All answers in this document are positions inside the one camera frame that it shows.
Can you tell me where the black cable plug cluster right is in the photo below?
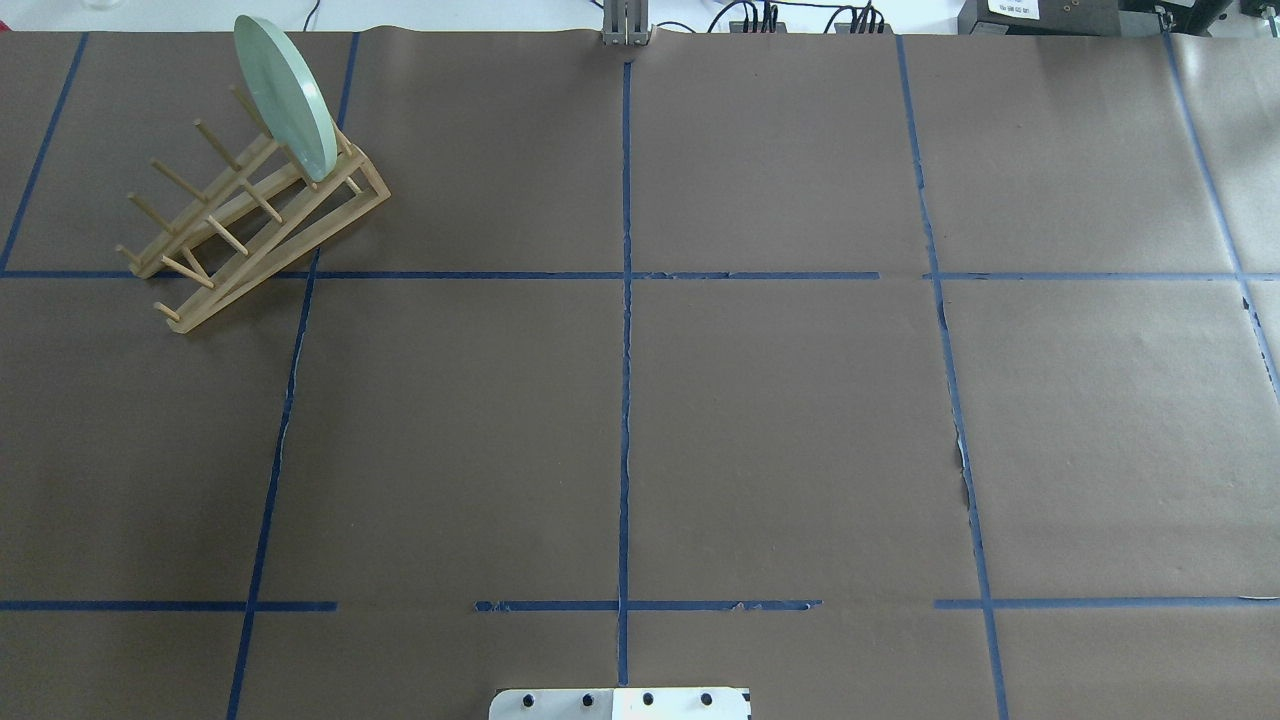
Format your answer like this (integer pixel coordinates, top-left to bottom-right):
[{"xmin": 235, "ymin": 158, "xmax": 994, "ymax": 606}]
[{"xmin": 822, "ymin": 3, "xmax": 892, "ymax": 35}]

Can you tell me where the black cable plug cluster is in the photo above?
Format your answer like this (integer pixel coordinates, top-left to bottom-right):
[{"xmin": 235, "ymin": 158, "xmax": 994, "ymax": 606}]
[
  {"xmin": 705, "ymin": 1, "xmax": 787, "ymax": 35},
  {"xmin": 822, "ymin": 3, "xmax": 892, "ymax": 35}
]

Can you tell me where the white metal mounting plate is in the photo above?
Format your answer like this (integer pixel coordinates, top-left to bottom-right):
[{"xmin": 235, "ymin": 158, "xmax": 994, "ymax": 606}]
[{"xmin": 488, "ymin": 685, "xmax": 753, "ymax": 719}]

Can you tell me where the pale green round plate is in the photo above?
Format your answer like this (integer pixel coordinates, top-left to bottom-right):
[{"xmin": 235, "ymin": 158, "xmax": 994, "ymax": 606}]
[{"xmin": 233, "ymin": 15, "xmax": 338, "ymax": 183}]

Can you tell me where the black box with label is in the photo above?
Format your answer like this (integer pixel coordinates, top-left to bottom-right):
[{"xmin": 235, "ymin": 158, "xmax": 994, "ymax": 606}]
[{"xmin": 956, "ymin": 0, "xmax": 1121, "ymax": 37}]

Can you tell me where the grey metal bracket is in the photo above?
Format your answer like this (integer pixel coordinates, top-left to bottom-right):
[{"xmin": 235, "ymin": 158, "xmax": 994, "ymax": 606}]
[{"xmin": 593, "ymin": 0, "xmax": 653, "ymax": 47}]

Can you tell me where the black cable plug cluster left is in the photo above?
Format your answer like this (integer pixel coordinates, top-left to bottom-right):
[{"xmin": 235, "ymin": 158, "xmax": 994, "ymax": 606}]
[{"xmin": 705, "ymin": 1, "xmax": 787, "ymax": 35}]

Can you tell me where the wooden dish rack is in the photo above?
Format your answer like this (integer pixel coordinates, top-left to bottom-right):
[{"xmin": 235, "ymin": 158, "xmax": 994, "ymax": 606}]
[{"xmin": 115, "ymin": 86, "xmax": 390, "ymax": 334}]

